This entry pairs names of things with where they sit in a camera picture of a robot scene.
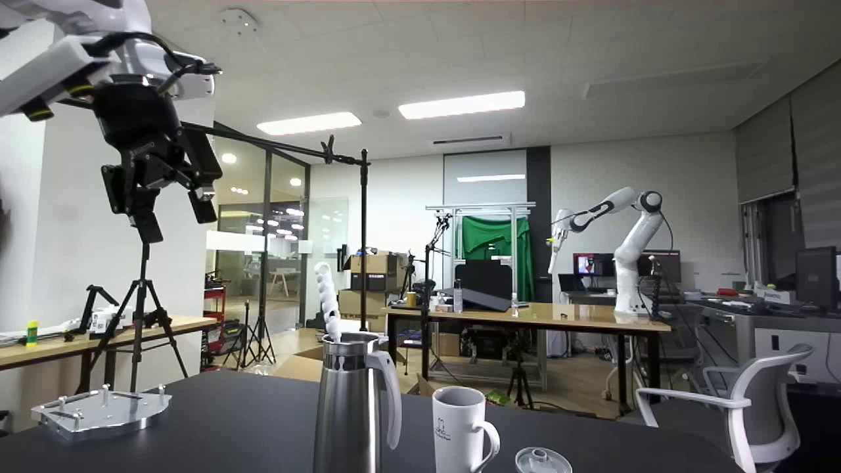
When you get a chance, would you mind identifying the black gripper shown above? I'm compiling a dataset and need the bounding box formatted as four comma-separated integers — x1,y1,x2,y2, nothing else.
92,83,223,223

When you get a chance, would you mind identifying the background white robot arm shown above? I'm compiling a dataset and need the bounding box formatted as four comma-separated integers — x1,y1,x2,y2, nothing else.
548,187,666,323

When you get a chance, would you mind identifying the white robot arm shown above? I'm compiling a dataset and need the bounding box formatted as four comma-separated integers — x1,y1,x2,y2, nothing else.
0,0,222,223

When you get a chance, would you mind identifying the stainless steel flask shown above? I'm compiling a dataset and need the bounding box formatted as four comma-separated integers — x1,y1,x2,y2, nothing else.
314,331,403,473

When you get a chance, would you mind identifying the black tripod stand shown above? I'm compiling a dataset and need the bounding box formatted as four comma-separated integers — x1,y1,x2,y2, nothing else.
80,246,186,390

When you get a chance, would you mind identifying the black boom light stand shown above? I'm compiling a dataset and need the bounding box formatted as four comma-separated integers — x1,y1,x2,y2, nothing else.
178,120,373,334

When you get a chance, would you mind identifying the wooden side bench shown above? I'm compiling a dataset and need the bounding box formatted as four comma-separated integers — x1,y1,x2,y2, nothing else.
0,317,219,372

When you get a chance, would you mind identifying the clear acrylic tray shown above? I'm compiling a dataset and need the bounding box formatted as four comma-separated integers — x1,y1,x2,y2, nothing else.
32,385,170,443

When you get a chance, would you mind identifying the green cloth backdrop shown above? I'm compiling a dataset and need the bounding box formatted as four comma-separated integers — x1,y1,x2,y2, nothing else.
462,217,536,300

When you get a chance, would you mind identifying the white ceramic mug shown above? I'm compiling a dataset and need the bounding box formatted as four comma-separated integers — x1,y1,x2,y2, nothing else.
432,386,503,473

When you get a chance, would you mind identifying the clear glass lid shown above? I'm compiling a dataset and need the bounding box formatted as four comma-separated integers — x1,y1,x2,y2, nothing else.
516,447,573,473

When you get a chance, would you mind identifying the wooden background table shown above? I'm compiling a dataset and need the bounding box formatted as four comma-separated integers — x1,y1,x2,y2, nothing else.
381,303,670,410

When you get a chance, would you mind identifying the white office chair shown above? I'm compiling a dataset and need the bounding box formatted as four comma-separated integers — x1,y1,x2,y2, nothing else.
634,349,812,473

